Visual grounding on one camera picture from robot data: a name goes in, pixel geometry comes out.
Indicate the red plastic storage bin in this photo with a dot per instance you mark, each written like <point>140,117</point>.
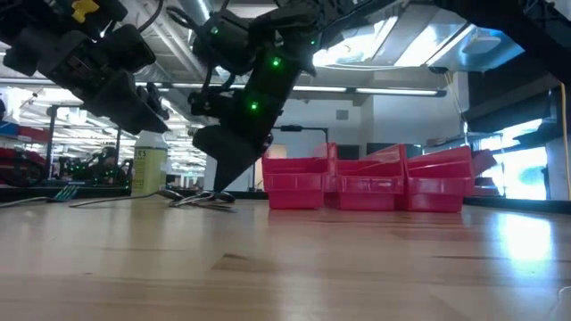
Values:
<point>294,185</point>
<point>370,185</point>
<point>439,185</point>

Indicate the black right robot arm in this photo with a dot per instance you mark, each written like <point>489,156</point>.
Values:
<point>513,27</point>

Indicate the square wall vent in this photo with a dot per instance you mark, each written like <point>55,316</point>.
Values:
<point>342,115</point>

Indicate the background workbench with equipment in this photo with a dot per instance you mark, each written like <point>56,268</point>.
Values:
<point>67,176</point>

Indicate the dark iridescent spoon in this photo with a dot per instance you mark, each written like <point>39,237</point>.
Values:
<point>225,196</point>
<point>200,196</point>

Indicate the black doorway frame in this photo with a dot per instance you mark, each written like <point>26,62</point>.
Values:
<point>303,129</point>

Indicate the spray bottle with black trigger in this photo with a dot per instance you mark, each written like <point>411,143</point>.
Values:
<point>149,174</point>

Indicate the black wall monitor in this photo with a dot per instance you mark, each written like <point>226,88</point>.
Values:
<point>383,149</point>
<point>348,152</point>

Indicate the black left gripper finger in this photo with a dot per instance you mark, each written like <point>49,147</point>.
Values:
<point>125,107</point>

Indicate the bright window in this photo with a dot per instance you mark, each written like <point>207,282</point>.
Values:
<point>522,174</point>

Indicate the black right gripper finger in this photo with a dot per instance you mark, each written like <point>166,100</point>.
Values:
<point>232,156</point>

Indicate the white ceiling unit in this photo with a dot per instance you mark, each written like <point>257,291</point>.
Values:
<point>482,44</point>

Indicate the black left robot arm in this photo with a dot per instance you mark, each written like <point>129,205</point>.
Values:
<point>27,18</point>

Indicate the round silver ceiling duct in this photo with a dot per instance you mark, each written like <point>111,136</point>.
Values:
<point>196,9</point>

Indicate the iridescent table knife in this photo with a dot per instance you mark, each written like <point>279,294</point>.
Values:
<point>218,208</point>

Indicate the large silver ventilation duct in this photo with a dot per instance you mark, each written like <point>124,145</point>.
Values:
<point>174,53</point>

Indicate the person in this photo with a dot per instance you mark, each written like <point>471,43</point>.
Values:
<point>107,156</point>

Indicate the red storage rack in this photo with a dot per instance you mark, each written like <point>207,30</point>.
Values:
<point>22,134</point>

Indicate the long ceiling light bar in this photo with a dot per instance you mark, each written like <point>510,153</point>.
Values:
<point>379,91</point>

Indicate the iridescent fork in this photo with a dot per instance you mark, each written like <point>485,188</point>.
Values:
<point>67,194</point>

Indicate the metal shelf with red bins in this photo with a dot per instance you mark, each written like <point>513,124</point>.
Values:
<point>484,162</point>

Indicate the black background rig frame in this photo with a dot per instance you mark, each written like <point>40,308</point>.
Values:
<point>85,107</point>

